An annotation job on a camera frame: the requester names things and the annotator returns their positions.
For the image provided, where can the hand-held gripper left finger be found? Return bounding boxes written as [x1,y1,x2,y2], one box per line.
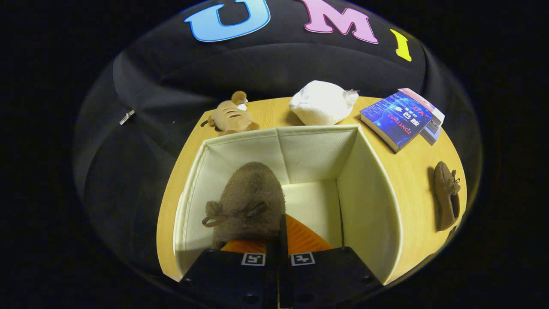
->
[178,232,281,309]

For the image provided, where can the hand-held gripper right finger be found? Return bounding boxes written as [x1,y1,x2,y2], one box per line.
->
[279,214,383,309]

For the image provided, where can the brown fuzzy shoe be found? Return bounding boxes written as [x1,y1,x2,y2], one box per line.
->
[433,161,462,232]
[202,162,287,251]

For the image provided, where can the grey fabric storage box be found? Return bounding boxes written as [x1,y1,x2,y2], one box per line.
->
[173,124,404,286]

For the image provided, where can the black backdrop cloth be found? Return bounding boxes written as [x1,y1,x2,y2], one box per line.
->
[73,0,483,275]

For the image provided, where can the brown striped plush toy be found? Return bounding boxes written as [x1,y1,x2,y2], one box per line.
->
[201,91,260,136]

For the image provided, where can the dark blue book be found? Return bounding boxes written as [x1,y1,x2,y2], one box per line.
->
[360,91,434,154]

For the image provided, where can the white plush toy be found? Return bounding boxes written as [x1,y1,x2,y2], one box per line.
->
[289,80,360,126]

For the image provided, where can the light blue book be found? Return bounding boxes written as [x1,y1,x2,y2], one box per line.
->
[420,121,442,146]

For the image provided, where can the pink book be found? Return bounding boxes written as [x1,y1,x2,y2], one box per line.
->
[398,88,446,125]

